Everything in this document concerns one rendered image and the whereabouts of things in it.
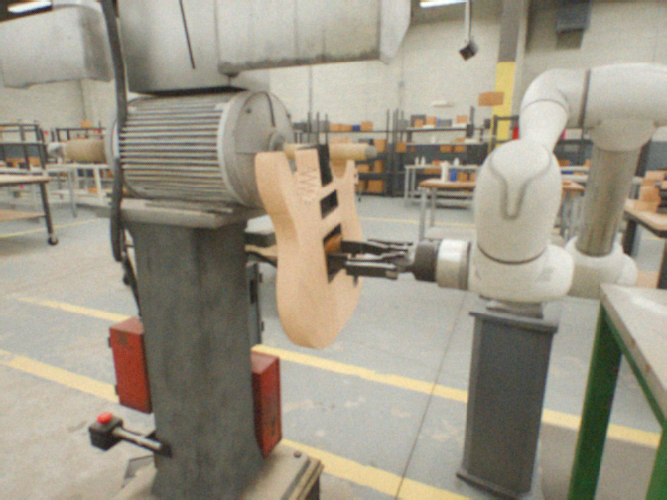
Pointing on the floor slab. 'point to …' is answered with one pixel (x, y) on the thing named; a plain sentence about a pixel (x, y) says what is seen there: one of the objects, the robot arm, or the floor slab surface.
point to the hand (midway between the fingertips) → (336, 253)
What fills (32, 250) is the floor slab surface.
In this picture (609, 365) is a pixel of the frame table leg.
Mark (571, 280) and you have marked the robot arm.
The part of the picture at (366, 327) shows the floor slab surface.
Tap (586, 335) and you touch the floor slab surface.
